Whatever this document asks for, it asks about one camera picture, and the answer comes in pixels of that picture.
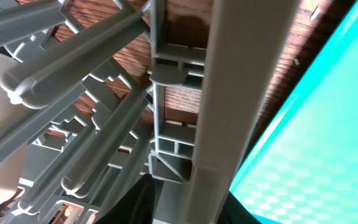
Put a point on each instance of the grey plastic dish rack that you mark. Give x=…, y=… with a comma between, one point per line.
x=208, y=98

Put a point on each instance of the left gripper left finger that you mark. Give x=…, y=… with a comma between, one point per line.
x=136, y=206

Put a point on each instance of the teal serving tray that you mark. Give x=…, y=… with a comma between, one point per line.
x=304, y=168

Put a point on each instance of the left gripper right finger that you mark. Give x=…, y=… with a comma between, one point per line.
x=234, y=213

